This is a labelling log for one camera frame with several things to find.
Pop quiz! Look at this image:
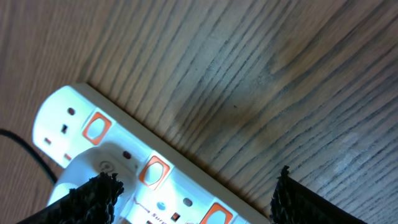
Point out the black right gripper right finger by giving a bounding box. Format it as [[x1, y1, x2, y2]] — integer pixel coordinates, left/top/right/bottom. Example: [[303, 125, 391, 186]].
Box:
[[270, 166, 365, 224]]

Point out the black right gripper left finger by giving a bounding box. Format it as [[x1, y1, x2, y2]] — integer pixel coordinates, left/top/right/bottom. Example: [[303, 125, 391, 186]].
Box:
[[17, 172, 124, 224]]

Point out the black charging cable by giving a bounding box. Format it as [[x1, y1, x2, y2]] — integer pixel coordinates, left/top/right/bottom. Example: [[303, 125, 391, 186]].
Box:
[[0, 128, 58, 185]]

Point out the white charger plug adapter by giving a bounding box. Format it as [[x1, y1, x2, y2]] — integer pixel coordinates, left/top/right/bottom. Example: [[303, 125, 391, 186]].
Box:
[[49, 143, 139, 223]]

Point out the white power strip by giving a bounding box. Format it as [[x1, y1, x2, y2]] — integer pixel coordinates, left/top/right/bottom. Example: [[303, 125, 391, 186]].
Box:
[[32, 83, 267, 224]]

